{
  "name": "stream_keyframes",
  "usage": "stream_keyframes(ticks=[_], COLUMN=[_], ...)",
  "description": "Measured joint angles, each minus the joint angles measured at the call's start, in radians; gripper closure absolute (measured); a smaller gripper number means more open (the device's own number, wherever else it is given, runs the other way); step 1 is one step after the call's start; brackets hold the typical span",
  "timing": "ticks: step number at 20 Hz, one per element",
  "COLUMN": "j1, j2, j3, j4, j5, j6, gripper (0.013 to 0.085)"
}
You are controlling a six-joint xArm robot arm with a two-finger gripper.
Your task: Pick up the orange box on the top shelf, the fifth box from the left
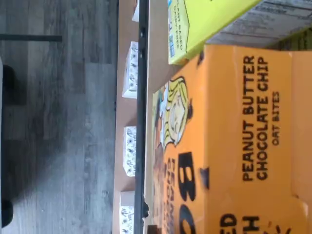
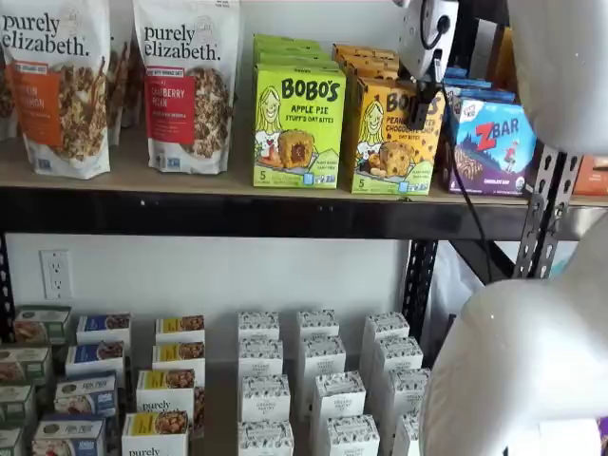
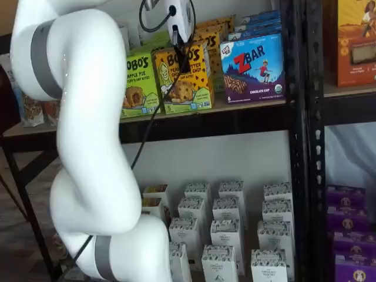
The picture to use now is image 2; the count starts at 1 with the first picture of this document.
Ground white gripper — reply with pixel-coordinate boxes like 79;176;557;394
397;0;461;129

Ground orange Bobo's peanut butter box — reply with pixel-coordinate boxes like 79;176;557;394
351;75;447;195
344;64;406;86
337;52;400;70
332;43;398;58

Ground green Bobo's apple pie box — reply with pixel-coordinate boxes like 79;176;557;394
255;52;339;68
251;64;347;189
253;32;321;48
254;44;330;58

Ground large orange snack box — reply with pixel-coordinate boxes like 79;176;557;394
572;154;608;197

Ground wooden shelf board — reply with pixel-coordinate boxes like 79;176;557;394
569;192;608;208
0;125;532;205

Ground black metal shelf rack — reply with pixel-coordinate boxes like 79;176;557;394
536;144;608;281
0;0;580;367

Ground white box yellow label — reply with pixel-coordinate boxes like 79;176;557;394
122;410;192;456
136;369;206;438
151;340;206;377
155;315;206;346

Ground white box blue label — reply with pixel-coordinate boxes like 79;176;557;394
54;372;119;420
75;313;133;349
65;340;126;381
31;413;108;456

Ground green oatmeal box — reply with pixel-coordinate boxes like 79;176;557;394
0;346;54;387
12;305;73;347
0;383;37;428
0;427;26;456

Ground white patterned carton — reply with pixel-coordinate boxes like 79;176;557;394
237;420;295;456
325;415;381;456
237;312;281;343
311;370;368;424
297;309;340;341
237;337;285;379
301;335;348;405
363;312;411;344
393;410;425;456
372;336;425;381
240;374;292;424
387;368;431;415

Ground granola bag red label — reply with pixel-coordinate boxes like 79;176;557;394
132;0;241;175

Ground granola bag orange label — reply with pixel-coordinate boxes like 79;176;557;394
0;0;113;181
106;0;135;143

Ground white cartons with patterned tops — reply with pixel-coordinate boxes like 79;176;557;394
0;303;428;456

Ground white granola bag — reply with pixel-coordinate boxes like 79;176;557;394
0;47;18;142

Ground black cable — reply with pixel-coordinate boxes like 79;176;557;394
420;13;490;289

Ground white wall outlet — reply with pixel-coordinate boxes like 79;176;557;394
39;250;74;300

